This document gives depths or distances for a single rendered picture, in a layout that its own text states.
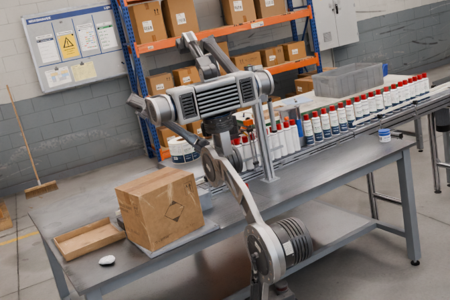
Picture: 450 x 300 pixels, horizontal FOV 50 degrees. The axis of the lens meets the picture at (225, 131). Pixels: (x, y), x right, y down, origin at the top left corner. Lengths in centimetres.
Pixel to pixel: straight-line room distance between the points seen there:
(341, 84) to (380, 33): 461
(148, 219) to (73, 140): 507
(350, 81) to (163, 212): 303
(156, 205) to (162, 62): 527
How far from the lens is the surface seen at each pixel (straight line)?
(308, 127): 314
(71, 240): 271
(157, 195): 220
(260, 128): 274
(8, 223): 591
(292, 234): 193
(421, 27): 1000
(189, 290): 314
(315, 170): 288
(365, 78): 499
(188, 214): 231
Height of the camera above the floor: 181
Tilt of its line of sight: 14 degrees down
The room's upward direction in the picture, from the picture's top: 11 degrees counter-clockwise
